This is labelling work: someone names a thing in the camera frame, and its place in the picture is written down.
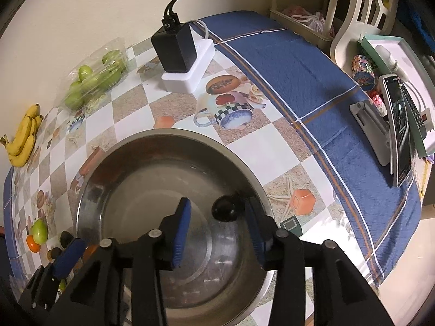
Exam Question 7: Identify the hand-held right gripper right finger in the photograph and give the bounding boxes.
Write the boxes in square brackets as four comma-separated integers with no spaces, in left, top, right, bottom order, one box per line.
[245,197,383,326]

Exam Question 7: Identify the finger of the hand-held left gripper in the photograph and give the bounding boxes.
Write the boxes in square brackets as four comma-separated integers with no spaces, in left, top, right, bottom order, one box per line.
[18,263,64,313]
[51,238,88,278]

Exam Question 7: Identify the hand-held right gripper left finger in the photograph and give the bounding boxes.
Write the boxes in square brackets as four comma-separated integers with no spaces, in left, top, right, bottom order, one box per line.
[56,197,192,326]

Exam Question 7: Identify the green jujube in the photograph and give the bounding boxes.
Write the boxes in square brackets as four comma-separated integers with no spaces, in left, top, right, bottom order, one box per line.
[30,219,49,245]

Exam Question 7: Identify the orange mandarin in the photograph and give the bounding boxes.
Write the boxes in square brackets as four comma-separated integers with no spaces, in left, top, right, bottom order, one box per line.
[26,234,41,253]

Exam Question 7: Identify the dark cherry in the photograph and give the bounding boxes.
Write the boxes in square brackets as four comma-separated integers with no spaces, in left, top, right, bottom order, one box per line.
[211,193,236,222]

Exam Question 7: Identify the round steel plate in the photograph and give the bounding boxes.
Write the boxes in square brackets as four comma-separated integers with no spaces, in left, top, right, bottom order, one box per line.
[75,129,275,326]

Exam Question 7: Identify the yellow banana bunch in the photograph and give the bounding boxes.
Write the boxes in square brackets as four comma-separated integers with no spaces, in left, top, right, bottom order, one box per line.
[0,104,44,168]

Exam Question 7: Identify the checkered printed tablecloth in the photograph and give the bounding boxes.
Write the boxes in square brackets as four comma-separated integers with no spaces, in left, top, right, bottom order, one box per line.
[7,39,374,326]

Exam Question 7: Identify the white charger box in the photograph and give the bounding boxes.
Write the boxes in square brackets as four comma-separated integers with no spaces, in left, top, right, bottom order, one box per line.
[161,18,216,94]

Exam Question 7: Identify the blue plaid tablecloth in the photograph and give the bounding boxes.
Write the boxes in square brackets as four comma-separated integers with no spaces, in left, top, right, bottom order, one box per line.
[3,10,422,287]

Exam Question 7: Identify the black smartphone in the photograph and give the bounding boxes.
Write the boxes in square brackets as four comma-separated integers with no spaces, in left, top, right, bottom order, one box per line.
[382,74,417,188]

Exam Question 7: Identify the heap of packed green jujubes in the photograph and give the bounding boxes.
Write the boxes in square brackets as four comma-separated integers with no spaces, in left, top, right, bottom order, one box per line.
[64,50,127,109]

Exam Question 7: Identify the pink white small packet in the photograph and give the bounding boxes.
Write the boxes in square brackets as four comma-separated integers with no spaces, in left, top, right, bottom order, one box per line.
[369,90,386,114]

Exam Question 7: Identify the black power adapter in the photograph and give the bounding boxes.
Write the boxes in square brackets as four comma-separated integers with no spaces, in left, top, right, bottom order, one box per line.
[151,10,194,73]

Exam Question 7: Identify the colourful patterned cylinder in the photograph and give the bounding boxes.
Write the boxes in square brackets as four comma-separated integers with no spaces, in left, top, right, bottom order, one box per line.
[351,54,376,92]

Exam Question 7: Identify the clear plastic clamshell box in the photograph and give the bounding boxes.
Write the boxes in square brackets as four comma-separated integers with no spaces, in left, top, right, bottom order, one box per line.
[54,37,131,111]

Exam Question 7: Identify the dark remote control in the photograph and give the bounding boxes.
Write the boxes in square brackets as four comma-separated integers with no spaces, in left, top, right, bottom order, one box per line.
[397,78,427,140]

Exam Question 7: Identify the beige plastic rack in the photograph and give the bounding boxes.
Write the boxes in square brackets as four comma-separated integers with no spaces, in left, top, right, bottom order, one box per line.
[270,0,344,51]

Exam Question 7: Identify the white plastic tube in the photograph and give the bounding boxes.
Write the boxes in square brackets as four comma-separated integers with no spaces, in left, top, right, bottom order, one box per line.
[374,45,408,75]

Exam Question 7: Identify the pink white plastic bag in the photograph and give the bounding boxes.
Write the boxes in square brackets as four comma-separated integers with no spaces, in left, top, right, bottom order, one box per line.
[282,6,327,33]

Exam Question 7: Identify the white plastic chair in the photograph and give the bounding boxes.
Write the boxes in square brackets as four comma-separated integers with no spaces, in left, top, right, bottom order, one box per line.
[330,0,400,65]

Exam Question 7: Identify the green edged white box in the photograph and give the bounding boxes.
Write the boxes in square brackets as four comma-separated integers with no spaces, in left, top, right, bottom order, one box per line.
[357,36,435,158]

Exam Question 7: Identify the white cable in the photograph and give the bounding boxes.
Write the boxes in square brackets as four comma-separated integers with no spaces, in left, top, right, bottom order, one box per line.
[188,19,209,41]

